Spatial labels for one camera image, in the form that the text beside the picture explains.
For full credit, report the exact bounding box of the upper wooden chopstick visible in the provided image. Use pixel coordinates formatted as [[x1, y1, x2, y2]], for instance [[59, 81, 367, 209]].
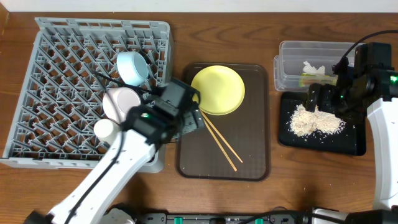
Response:
[[200, 111, 243, 163]]

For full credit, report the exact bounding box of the green snack wrapper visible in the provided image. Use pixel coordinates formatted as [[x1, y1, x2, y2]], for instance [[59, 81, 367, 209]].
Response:
[[298, 73, 338, 88]]

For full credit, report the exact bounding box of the white tissue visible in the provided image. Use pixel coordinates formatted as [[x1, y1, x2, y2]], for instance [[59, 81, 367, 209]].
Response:
[[302, 61, 325, 75]]

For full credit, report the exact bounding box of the yellow round plate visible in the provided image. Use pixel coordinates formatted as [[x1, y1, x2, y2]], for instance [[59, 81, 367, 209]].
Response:
[[191, 65, 246, 116]]

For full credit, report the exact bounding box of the clear plastic bin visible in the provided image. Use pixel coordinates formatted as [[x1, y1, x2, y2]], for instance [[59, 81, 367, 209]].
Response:
[[274, 40, 352, 92]]

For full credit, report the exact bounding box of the black waste tray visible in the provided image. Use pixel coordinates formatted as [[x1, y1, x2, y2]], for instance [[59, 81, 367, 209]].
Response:
[[278, 91, 366, 156]]

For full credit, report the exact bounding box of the light blue bowl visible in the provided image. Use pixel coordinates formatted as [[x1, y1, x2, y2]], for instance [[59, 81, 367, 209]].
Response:
[[116, 51, 149, 86]]

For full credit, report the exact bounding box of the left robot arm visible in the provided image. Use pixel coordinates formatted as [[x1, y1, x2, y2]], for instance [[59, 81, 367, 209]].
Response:
[[24, 79, 204, 223]]

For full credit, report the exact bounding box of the pink bowl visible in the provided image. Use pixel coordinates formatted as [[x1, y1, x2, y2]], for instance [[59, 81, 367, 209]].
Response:
[[102, 87, 141, 124]]

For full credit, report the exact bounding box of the grey plastic dishwasher rack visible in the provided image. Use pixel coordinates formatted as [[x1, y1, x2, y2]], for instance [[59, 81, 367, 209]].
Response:
[[1, 17, 174, 169]]

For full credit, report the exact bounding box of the food scraps pile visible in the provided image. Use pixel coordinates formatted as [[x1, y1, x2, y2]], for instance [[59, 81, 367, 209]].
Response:
[[288, 104, 346, 137]]

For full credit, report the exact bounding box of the lower wooden chopstick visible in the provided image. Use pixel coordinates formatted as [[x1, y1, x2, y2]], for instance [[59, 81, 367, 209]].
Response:
[[205, 121, 237, 172]]

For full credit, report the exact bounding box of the dark brown serving tray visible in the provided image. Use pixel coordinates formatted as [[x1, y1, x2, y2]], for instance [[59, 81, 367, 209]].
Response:
[[176, 63, 271, 182]]

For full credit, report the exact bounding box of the wooden chopstick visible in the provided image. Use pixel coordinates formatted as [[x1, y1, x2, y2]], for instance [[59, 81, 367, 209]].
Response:
[[205, 121, 237, 172], [200, 111, 243, 163]]

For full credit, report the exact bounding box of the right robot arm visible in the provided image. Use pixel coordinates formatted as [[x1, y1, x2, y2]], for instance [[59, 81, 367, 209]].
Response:
[[304, 42, 397, 223]]

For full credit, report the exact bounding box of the white cup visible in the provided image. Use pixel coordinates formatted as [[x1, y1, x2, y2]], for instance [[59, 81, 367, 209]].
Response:
[[94, 119, 120, 145]]

